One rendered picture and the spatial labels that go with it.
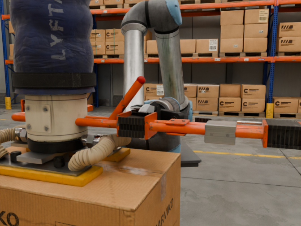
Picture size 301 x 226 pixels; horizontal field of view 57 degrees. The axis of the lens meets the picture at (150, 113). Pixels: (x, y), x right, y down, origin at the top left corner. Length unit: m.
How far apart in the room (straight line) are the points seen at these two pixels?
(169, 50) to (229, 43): 6.64
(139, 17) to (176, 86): 0.41
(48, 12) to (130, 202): 0.48
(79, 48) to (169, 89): 0.77
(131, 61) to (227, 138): 0.61
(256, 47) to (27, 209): 7.57
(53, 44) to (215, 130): 0.44
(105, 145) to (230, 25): 7.42
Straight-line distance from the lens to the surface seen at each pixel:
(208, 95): 7.85
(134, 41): 1.19
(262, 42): 8.01
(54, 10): 0.75
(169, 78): 1.40
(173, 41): 1.30
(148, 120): 0.69
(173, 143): 1.01
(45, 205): 0.69
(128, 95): 0.72
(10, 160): 0.86
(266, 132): 0.64
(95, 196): 0.63
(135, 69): 1.13
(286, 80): 9.42
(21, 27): 0.79
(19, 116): 0.91
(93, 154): 0.68
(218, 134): 0.66
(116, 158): 0.84
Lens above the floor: 1.21
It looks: 8 degrees down
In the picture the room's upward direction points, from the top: straight up
